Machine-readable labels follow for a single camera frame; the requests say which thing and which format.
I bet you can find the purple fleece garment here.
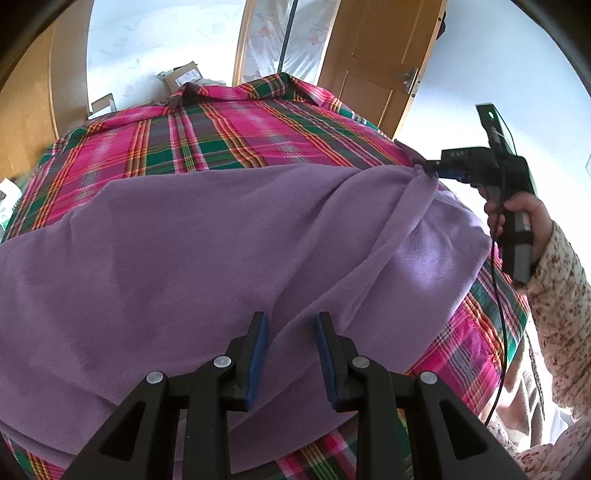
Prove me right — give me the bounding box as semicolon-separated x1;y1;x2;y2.
1;164;490;472

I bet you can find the floral sleeve right forearm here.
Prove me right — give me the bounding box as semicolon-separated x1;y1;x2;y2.
521;224;590;419

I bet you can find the person's right hand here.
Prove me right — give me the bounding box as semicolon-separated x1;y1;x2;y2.
479;189;554;262

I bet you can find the wooden door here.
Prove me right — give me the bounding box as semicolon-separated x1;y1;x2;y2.
318;0;447;138

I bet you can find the pink green plaid bedsheet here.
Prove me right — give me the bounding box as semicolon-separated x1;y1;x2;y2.
0;72;530;480

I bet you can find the translucent window curtain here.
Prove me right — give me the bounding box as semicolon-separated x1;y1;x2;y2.
232;0;339;85

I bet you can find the white cardboard box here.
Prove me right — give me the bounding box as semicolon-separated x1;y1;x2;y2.
89;93;117;117

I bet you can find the wooden wardrobe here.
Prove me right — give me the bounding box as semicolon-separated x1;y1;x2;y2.
1;1;94;178

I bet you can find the metal door handle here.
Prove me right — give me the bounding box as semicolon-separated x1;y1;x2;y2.
398;67;419;96

